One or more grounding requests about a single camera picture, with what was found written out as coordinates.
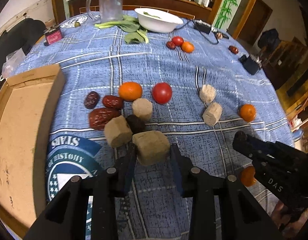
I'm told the orange tangerine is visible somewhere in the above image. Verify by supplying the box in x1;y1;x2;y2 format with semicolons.
240;166;257;187
118;82;142;102
239;104;257;122

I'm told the beige cylinder cake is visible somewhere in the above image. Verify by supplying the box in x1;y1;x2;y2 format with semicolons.
202;102;222;126

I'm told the beige cake block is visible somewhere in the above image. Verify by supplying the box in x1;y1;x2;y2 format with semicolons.
132;131;171;166
104;115;133;148

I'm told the large red date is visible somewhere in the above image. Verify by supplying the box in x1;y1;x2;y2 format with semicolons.
89;108;121;131

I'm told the white puffed cake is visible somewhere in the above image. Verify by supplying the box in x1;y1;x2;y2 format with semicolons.
200;84;216;104

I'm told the beige cake block front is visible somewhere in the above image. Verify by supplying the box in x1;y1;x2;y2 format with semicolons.
132;131;171;166

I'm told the dark round date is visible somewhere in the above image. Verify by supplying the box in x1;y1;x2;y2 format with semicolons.
126;114;146;134

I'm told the black power adapter right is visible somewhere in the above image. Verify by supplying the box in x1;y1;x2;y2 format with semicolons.
239;54;262;75

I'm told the cardboard box tray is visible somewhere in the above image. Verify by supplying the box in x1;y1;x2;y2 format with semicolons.
0;64;65;238

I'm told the dark purple date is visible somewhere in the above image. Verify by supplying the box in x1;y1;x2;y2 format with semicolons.
84;91;100;109

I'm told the red date middle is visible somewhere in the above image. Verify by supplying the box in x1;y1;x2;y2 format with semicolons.
102;95;123;110

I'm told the far right red date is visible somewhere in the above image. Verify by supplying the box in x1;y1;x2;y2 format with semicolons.
228;46;239;54

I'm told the round beige cake middle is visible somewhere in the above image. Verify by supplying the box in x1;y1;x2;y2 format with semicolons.
132;98;153;121

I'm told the large red tomato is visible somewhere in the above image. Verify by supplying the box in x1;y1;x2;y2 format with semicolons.
152;82;172;105

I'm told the small far tangerine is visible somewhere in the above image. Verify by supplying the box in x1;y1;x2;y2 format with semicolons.
181;41;195;53

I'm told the blue plaid tablecloth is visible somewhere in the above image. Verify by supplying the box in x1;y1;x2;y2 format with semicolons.
8;10;295;240

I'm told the black power brick far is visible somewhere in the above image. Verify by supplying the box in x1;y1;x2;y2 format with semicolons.
194;21;211;34

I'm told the small far tomato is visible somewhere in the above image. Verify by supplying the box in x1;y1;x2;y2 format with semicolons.
171;36;184;47

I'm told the clear plastic bag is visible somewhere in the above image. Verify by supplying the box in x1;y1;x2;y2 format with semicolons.
1;48;25;79

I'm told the small far red date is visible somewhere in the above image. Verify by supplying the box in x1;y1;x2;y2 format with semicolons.
166;41;176;49

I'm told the pink black small box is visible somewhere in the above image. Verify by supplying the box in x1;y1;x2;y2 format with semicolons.
44;25;63;46

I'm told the black sofa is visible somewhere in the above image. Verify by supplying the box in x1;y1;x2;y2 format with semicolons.
0;18;46;88

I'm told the small green olive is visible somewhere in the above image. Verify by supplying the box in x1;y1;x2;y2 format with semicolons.
74;22;81;28

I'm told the white bowl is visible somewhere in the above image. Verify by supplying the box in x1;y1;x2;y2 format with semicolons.
134;8;183;33

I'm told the green leafy vegetable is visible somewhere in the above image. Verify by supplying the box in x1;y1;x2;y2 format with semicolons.
94;15;149;44

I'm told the clear plastic pitcher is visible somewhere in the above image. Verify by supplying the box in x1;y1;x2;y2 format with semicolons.
86;0;123;23

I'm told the black power cable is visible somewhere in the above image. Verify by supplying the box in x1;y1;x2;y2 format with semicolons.
169;19;231;46

